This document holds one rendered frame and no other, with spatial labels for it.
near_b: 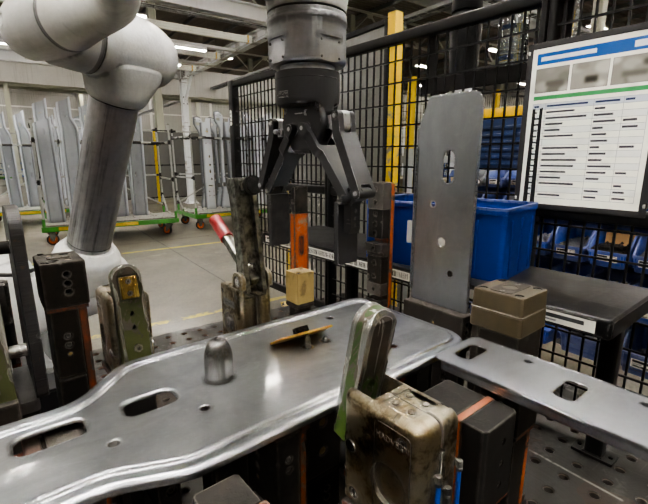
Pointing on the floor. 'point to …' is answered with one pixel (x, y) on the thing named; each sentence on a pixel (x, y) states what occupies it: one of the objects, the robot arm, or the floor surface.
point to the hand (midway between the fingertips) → (309, 243)
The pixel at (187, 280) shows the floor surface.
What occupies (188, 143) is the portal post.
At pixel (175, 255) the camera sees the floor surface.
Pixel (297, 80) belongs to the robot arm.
